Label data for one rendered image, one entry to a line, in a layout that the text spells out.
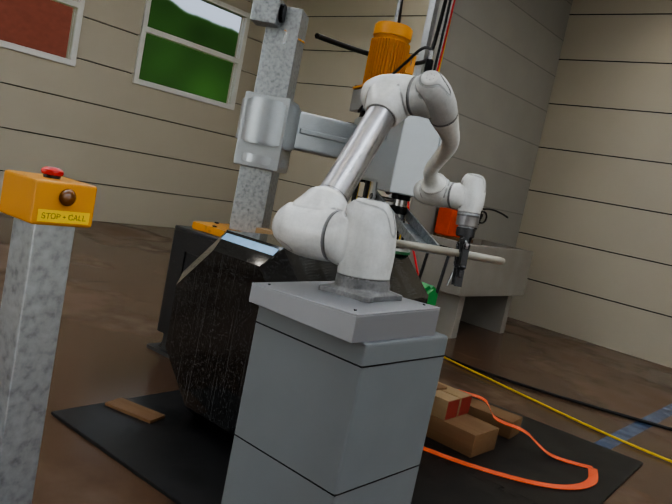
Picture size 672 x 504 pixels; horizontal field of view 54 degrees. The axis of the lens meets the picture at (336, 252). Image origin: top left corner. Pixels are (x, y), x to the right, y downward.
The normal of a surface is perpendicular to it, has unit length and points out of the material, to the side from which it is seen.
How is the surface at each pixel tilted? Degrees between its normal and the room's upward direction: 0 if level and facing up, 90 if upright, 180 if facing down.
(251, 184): 90
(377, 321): 90
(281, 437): 90
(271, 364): 90
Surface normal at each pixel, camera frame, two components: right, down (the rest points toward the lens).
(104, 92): 0.74, 0.22
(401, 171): 0.28, 0.16
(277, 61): -0.13, 0.08
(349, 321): -0.65, -0.04
